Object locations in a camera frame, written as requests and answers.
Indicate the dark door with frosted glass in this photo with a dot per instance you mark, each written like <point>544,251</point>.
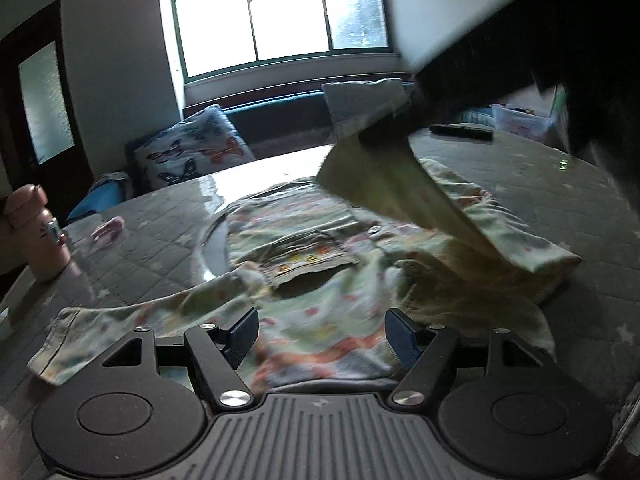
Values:
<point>45,100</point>

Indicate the blue cushion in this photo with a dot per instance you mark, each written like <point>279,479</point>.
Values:
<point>100,200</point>

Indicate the green framed window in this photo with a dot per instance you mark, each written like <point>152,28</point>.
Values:
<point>280,15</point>

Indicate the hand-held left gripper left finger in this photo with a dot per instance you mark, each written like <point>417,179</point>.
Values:
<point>242,335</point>

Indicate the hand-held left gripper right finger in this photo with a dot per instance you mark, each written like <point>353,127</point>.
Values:
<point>400,340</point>

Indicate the small pink object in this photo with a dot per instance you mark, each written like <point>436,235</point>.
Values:
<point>107,229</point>

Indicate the black remote control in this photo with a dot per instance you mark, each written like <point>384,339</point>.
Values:
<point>460,131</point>

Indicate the pink figure bottle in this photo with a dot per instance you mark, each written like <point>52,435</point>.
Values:
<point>40,240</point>

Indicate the butterfly print cushion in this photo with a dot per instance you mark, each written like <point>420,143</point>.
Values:
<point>190,155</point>

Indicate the grey cushion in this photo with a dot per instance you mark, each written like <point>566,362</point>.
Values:
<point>350,100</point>

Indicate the pale floral printed pants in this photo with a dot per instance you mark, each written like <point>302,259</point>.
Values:
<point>325,320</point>

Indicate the clear plastic storage box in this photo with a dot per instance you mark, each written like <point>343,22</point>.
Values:
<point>520,122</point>

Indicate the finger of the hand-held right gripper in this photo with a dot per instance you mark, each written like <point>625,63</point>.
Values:
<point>387,127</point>

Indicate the teal upholstered bench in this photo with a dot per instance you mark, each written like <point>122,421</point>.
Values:
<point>280,115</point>

